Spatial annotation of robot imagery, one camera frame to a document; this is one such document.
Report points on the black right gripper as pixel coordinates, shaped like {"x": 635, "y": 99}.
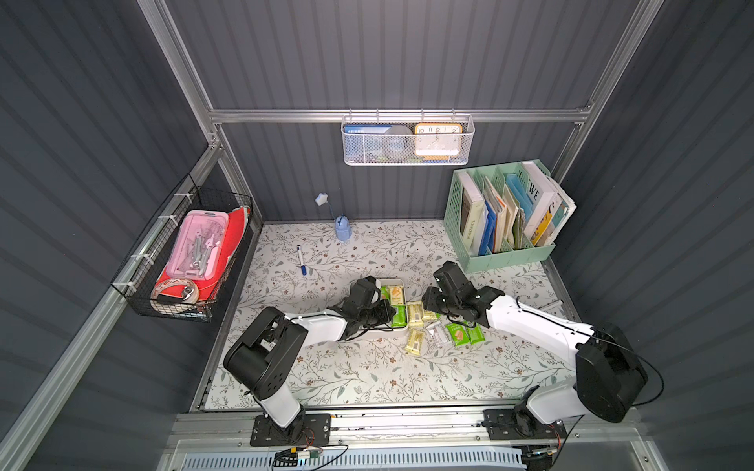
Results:
{"x": 436, "y": 301}

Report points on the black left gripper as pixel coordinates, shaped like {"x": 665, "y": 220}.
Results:
{"x": 377, "y": 312}

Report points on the pale yellow packet stack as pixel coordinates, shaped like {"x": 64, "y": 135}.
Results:
{"x": 396, "y": 295}

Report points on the green cookie packet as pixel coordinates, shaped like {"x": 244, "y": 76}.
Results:
{"x": 459, "y": 334}
{"x": 476, "y": 335}
{"x": 400, "y": 319}

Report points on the silver cookie packet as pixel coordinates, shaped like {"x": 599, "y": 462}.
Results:
{"x": 438, "y": 333}

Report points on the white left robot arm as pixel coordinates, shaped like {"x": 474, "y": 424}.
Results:
{"x": 265, "y": 354}

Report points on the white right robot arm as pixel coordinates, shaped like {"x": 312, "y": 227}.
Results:
{"x": 607, "y": 374}

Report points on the white storage box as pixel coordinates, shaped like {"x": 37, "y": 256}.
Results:
{"x": 380, "y": 317}

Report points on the blue box in basket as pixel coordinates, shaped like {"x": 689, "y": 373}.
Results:
{"x": 364, "y": 142}

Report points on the green cookie packet upright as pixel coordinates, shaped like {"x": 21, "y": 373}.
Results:
{"x": 400, "y": 319}

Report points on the blue folder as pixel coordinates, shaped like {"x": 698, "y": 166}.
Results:
{"x": 488, "y": 235}

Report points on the blue white marker pen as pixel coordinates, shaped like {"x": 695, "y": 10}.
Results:
{"x": 303, "y": 267}

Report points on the blue spray bottle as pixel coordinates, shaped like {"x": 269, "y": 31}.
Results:
{"x": 342, "y": 224}

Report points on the mint green file organizer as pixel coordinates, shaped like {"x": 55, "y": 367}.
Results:
{"x": 481, "y": 223}

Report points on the pale green workspace book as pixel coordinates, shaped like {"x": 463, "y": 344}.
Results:
{"x": 472, "y": 209}

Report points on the black white marker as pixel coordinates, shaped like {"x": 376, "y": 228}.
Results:
{"x": 552, "y": 306}

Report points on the beige paper stack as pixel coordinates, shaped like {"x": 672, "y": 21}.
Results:
{"x": 507, "y": 210}

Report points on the yellow illustrated book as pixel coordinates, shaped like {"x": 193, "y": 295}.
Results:
{"x": 542, "y": 226}

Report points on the white illustrated book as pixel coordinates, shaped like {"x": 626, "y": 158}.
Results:
{"x": 543, "y": 191}

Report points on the yellow white clock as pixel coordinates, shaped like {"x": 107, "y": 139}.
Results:
{"x": 438, "y": 141}

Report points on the grey tape roll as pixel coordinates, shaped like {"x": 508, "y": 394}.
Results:
{"x": 398, "y": 143}

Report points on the clear tape dispenser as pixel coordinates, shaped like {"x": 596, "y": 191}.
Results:
{"x": 177, "y": 290}

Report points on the pink plastic tool case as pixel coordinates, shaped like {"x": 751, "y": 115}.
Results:
{"x": 197, "y": 248}

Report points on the red cloth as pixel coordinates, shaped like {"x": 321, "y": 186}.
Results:
{"x": 237, "y": 227}

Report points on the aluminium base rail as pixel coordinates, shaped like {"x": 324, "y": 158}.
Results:
{"x": 423, "y": 425}

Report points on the white wire wall basket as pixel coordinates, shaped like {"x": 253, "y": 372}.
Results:
{"x": 411, "y": 120}

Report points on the black wire wall basket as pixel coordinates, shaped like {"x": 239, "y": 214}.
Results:
{"x": 142, "y": 269}

